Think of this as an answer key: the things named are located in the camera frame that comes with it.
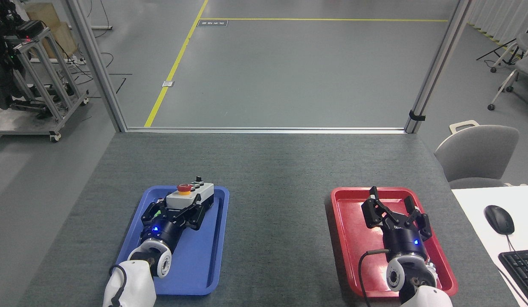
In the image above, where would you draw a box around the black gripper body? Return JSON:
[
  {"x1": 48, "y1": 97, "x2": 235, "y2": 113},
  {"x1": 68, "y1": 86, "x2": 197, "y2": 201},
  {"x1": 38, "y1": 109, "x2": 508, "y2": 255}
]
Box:
[
  {"x1": 381, "y1": 225, "x2": 429, "y2": 261},
  {"x1": 140, "y1": 217, "x2": 189, "y2": 253}
]

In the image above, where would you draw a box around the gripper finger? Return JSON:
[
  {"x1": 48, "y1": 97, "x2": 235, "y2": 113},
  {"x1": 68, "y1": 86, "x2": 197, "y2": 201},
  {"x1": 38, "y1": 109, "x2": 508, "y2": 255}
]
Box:
[
  {"x1": 174, "y1": 194, "x2": 207, "y2": 231},
  {"x1": 361, "y1": 186, "x2": 397, "y2": 231},
  {"x1": 140, "y1": 198, "x2": 168, "y2": 229},
  {"x1": 404, "y1": 197, "x2": 433, "y2": 239}
]

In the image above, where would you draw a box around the grey control box with buttons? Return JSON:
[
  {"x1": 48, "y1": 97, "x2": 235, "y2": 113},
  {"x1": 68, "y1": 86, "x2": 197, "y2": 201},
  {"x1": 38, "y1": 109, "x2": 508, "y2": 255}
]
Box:
[{"x1": 165, "y1": 176, "x2": 215, "y2": 214}]

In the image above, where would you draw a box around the cardboard box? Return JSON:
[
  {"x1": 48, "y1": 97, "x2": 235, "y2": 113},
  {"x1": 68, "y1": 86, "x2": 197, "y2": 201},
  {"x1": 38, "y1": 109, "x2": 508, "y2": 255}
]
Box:
[{"x1": 25, "y1": 2, "x2": 79, "y2": 60}]

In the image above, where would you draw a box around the red plastic tray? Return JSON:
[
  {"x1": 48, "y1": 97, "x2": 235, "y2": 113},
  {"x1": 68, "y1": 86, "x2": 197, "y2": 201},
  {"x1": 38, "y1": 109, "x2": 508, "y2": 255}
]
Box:
[{"x1": 331, "y1": 187, "x2": 458, "y2": 298}]

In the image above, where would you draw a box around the blue plastic tray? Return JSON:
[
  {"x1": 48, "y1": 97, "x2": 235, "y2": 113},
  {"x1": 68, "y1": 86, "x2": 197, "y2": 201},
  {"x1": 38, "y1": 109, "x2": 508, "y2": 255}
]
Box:
[{"x1": 115, "y1": 185, "x2": 229, "y2": 296}]

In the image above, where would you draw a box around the white desk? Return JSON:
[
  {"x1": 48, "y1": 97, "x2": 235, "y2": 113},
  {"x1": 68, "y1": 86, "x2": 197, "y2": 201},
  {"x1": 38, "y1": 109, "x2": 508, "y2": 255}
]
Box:
[{"x1": 451, "y1": 185, "x2": 528, "y2": 307}]

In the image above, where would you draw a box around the black computer mouse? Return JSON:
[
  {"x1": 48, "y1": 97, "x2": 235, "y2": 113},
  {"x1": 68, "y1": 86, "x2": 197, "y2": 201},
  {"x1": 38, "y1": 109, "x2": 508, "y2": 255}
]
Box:
[{"x1": 484, "y1": 205, "x2": 515, "y2": 236}]

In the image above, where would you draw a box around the grey office chair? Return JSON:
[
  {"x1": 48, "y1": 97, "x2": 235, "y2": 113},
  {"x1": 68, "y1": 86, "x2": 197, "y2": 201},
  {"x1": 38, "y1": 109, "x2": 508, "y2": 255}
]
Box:
[{"x1": 434, "y1": 120, "x2": 520, "y2": 189}]

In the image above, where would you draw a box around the black keyboard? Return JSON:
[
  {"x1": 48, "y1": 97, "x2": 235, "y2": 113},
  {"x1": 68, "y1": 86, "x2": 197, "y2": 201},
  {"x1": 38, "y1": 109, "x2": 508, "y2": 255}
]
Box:
[{"x1": 498, "y1": 249, "x2": 528, "y2": 304}]

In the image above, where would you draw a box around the grey chair with white legs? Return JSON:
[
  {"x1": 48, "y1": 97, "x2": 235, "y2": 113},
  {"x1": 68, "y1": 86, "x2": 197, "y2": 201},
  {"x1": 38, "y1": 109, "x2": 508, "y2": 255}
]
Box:
[
  {"x1": 488, "y1": 53, "x2": 528, "y2": 111},
  {"x1": 490, "y1": 32, "x2": 528, "y2": 73}
]

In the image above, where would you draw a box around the black tripod stand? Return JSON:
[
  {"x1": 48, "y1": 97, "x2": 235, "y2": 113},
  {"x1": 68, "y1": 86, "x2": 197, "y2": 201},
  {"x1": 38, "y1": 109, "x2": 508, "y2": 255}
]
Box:
[{"x1": 476, "y1": 17, "x2": 528, "y2": 65}]

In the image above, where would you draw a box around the black machine on cart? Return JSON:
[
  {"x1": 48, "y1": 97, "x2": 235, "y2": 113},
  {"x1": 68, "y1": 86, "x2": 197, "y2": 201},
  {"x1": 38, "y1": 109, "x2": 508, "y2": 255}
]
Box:
[{"x1": 0, "y1": 0, "x2": 45, "y2": 110}]

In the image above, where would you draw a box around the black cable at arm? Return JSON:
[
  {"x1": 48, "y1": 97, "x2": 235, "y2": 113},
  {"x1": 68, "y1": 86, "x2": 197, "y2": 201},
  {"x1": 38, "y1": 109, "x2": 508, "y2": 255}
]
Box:
[{"x1": 359, "y1": 249, "x2": 390, "y2": 307}]

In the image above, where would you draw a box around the black mouse cable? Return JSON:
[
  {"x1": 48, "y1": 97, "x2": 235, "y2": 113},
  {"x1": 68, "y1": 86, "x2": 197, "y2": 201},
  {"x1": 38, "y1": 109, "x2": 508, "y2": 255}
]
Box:
[{"x1": 496, "y1": 234, "x2": 528, "y2": 307}]

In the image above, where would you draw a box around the silver aluminium rail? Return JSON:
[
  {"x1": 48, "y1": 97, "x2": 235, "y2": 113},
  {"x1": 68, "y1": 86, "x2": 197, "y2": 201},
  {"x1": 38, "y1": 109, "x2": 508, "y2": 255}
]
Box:
[{"x1": 125, "y1": 127, "x2": 407, "y2": 134}]

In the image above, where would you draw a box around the silver aluminium post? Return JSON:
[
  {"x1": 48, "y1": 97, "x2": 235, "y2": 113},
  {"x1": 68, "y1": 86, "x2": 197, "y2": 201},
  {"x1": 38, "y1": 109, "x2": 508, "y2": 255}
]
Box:
[
  {"x1": 404, "y1": 0, "x2": 473, "y2": 134},
  {"x1": 67, "y1": 0, "x2": 128, "y2": 133}
]

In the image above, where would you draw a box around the aluminium frame cart on wheels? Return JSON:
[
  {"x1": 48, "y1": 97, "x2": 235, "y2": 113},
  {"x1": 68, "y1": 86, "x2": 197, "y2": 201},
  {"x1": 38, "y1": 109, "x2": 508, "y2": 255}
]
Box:
[{"x1": 0, "y1": 26, "x2": 90, "y2": 143}]

